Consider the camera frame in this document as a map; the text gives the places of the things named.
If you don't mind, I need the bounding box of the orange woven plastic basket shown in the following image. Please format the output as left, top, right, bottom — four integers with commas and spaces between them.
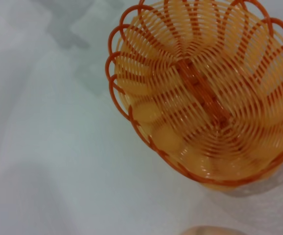
105, 0, 283, 194

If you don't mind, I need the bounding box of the pale oval bread roll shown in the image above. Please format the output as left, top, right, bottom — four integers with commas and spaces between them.
181, 225, 233, 235

